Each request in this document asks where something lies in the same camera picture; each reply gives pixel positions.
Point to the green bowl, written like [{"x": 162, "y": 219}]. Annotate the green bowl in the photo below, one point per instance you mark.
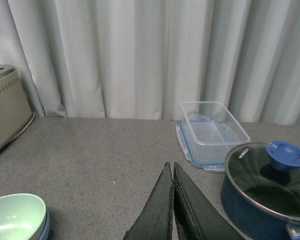
[{"x": 22, "y": 216}]

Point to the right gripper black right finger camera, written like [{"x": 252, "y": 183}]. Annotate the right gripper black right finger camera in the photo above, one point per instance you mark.
[{"x": 195, "y": 216}]

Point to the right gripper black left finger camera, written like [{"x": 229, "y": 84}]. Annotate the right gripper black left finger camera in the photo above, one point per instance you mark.
[{"x": 155, "y": 221}]

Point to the blue bowl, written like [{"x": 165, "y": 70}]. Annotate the blue bowl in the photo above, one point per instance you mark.
[{"x": 45, "y": 233}]

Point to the glass pot lid blue knob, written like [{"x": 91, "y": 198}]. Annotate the glass pot lid blue knob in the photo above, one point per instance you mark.
[{"x": 267, "y": 175}]

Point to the white curtain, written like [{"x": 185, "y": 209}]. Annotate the white curtain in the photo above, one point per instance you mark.
[{"x": 140, "y": 59}]

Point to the clear plastic food container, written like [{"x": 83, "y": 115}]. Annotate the clear plastic food container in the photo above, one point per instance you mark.
[{"x": 213, "y": 110}]

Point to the dark blue pot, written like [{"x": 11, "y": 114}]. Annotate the dark blue pot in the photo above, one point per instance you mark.
[{"x": 252, "y": 221}]

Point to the blue-rimmed container lid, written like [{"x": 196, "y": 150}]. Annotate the blue-rimmed container lid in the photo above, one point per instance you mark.
[{"x": 205, "y": 143}]

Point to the cream two-slot toaster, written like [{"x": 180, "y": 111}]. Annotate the cream two-slot toaster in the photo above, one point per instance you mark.
[{"x": 15, "y": 111}]

